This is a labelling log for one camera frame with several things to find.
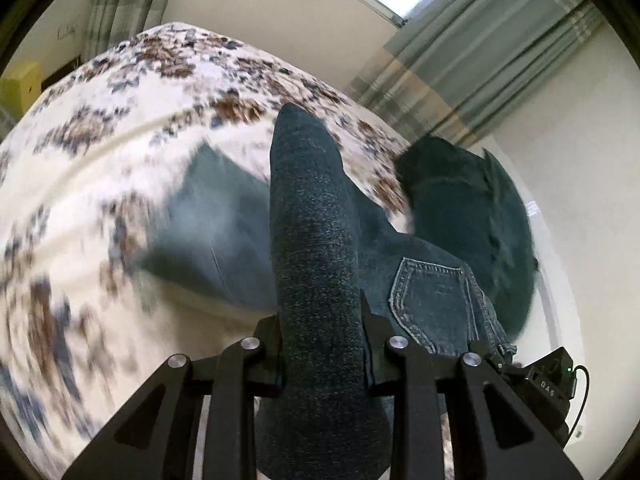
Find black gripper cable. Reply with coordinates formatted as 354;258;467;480
569;365;592;442

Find yellow box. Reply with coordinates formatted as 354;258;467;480
0;59;44;117

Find green striped curtain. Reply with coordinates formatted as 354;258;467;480
84;0;187;62
344;0;610;147

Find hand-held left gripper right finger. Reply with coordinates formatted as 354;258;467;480
360;292;584;480

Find floral bedsheet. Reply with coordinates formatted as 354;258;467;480
0;21;417;480

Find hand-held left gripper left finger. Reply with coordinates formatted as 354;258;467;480
62;316;287;480

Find dark green pillow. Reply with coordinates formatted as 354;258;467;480
481;149;540;337

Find folded light blue jeans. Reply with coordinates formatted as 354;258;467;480
139;142;282;312

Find dark blue jeans pants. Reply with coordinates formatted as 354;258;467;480
255;102;519;480

